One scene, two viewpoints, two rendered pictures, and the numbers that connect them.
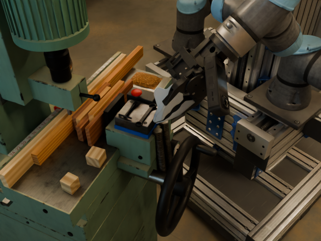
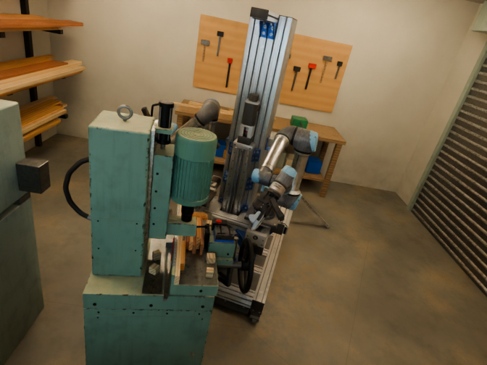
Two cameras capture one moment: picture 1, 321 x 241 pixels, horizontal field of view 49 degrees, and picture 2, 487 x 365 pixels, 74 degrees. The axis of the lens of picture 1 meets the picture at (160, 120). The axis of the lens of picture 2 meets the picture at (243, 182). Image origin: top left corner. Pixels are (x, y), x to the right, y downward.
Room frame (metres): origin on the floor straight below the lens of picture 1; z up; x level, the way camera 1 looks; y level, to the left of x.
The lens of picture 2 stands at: (-0.40, 0.85, 1.95)
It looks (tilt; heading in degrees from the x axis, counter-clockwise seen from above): 26 degrees down; 322
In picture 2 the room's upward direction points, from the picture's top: 12 degrees clockwise
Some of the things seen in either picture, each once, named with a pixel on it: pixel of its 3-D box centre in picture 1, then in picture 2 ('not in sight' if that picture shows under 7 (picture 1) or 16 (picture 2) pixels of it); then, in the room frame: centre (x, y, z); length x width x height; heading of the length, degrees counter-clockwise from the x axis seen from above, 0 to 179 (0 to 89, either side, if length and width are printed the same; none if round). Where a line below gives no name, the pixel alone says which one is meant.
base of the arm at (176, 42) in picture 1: (189, 35); not in sight; (1.37, -0.12, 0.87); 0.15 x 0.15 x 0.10
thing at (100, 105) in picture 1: (108, 106); (198, 232); (0.80, 0.15, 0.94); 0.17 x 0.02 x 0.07; 156
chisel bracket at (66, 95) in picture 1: (59, 89); (181, 227); (0.76, 0.27, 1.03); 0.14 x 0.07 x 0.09; 66
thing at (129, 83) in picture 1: (111, 110); (201, 234); (0.79, 0.14, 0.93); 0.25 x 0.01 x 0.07; 156
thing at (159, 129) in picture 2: not in sight; (163, 122); (0.81, 0.38, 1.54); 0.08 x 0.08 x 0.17; 66
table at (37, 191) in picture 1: (114, 134); (203, 247); (0.76, 0.14, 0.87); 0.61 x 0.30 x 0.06; 156
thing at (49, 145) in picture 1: (97, 94); (183, 228); (0.88, 0.20, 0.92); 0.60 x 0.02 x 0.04; 156
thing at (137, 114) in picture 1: (140, 110); (222, 229); (0.73, 0.05, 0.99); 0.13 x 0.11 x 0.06; 156
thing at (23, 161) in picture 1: (75, 108); (179, 237); (0.81, 0.25, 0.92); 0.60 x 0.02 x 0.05; 156
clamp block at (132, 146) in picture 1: (139, 131); (220, 241); (0.72, 0.06, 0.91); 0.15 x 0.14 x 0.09; 156
